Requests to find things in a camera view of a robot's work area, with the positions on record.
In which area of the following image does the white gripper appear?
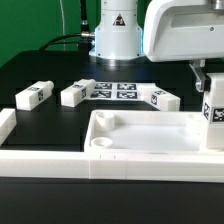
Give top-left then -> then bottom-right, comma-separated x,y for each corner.
143,0 -> 224,92

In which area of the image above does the white desk top tray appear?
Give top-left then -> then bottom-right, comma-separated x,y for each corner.
84,110 -> 224,155

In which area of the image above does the printed marker sheet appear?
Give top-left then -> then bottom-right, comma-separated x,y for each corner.
90,82 -> 140,101

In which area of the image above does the white U-shaped fence frame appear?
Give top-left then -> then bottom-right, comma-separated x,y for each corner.
0,109 -> 224,183

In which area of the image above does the black connector post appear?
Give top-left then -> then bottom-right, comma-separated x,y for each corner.
78,0 -> 89,52

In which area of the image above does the white thin cable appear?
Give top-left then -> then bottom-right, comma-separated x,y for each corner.
59,0 -> 66,52

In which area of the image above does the black cable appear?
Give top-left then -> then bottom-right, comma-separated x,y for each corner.
39,31 -> 98,52

